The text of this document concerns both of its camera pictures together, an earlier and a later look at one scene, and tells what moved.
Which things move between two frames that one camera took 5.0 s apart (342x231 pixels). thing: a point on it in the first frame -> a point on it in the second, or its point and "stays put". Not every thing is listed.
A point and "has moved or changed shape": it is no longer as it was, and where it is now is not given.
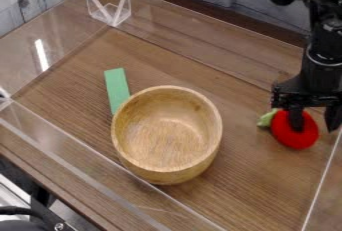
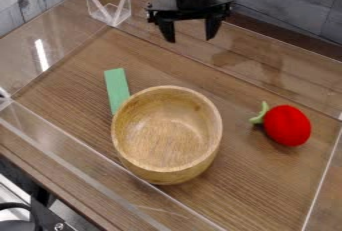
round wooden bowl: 165,133 stays put
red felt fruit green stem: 277,120 has moved or changed shape
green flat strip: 116,86 stays put
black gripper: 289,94 -> 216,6
